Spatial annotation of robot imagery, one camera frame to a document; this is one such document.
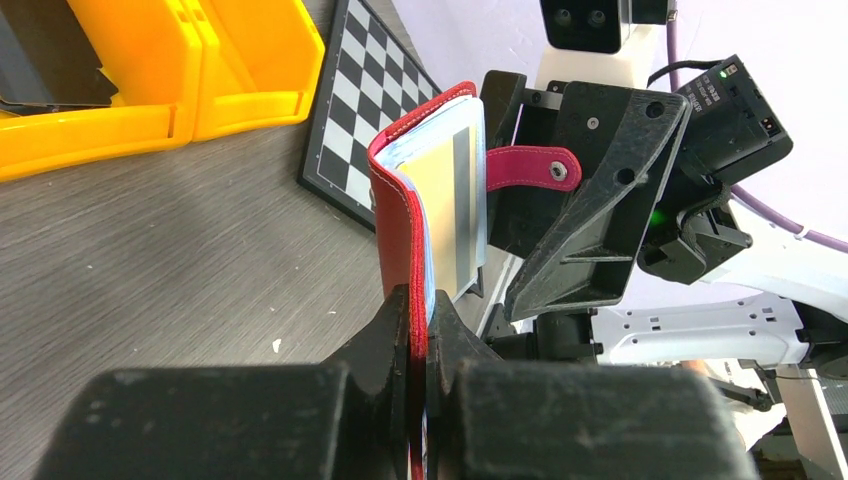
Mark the dark grey credit card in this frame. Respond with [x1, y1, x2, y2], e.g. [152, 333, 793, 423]
[1, 0, 119, 116]

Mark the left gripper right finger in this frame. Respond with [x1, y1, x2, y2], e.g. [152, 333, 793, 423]
[426, 292, 759, 479]

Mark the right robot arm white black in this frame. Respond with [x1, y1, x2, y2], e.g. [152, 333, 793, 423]
[481, 56, 847, 478]

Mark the red card holder wallet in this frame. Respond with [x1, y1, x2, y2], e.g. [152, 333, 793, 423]
[367, 81, 583, 479]

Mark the empty orange bin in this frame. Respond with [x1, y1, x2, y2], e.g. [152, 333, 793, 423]
[183, 0, 325, 141]

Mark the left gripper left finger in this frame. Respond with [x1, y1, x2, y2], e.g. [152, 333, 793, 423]
[36, 285, 410, 479]

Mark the black white checkerboard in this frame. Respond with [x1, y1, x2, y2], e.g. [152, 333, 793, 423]
[298, 1, 441, 230]

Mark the orange bin with cards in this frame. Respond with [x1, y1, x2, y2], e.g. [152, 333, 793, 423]
[1, 1, 202, 180]

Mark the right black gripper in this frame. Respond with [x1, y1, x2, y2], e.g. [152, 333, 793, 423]
[504, 55, 794, 320]

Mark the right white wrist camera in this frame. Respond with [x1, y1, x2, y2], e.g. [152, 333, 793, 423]
[534, 0, 677, 90]

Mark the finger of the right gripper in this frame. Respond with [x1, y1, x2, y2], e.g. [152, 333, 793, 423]
[480, 70, 546, 257]

